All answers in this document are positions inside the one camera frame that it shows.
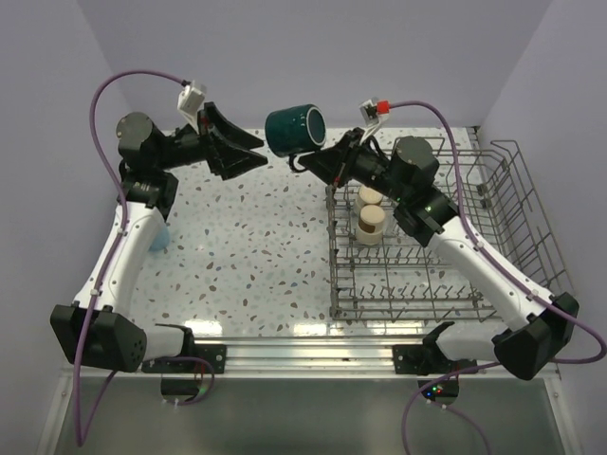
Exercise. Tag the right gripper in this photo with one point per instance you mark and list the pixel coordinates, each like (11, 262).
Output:
(337, 163)

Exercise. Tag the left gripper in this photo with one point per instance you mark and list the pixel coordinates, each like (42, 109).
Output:
(228, 160)

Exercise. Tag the dark teal mug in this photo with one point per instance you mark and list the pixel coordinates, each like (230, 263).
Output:
(295, 130)

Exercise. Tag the light blue mug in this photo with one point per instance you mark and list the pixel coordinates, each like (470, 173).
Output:
(161, 241)

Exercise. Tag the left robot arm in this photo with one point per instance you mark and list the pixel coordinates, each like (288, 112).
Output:
(95, 329)

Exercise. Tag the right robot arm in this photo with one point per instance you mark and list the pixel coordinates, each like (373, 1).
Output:
(533, 324)

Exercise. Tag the beige cup rear left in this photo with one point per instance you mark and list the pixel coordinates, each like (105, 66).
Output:
(366, 196)

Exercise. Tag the beige cup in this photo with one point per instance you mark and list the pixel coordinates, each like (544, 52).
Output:
(370, 227)
(366, 196)

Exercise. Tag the beige cup front left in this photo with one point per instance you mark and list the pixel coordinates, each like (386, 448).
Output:
(370, 227)

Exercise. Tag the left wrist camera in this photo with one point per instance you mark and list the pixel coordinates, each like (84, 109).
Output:
(190, 100)

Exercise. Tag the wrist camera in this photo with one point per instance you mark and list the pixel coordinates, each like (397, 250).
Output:
(375, 113)
(190, 100)

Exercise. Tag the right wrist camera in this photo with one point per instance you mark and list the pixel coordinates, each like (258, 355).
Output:
(375, 113)

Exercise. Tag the grey wire dish rack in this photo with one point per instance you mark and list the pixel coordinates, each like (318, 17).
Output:
(398, 280)

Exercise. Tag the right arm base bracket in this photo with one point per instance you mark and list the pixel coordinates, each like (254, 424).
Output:
(409, 359)

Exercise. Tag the aluminium mounting rail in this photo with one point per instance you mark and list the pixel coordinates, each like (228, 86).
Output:
(308, 353)

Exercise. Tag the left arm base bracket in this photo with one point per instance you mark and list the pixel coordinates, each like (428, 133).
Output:
(215, 354)

